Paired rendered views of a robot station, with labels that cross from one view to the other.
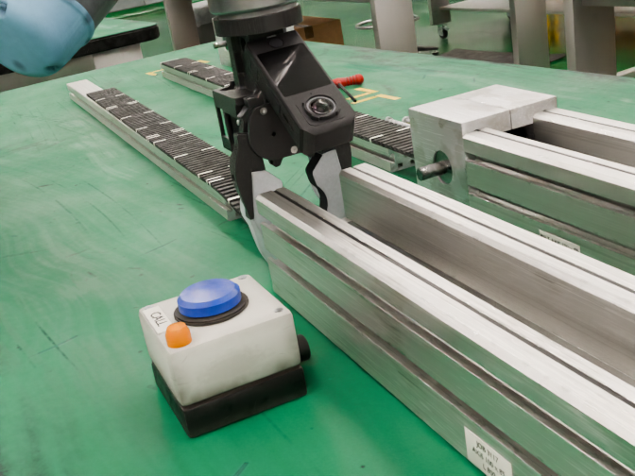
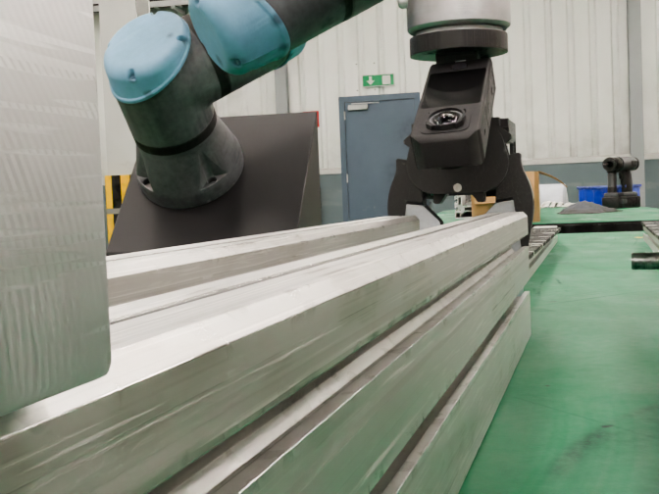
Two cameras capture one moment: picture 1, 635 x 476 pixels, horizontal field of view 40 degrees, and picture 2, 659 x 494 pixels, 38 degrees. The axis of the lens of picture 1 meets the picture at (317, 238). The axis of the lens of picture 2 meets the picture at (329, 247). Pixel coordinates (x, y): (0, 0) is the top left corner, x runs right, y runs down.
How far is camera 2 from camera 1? 39 cm
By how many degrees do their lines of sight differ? 40
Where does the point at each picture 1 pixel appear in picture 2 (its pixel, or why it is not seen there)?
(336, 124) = (449, 135)
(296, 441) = not seen: hidden behind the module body
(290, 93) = (429, 107)
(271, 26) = (446, 43)
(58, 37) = (235, 28)
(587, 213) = not seen: outside the picture
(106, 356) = not seen: hidden behind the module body
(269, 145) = (429, 176)
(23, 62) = (219, 56)
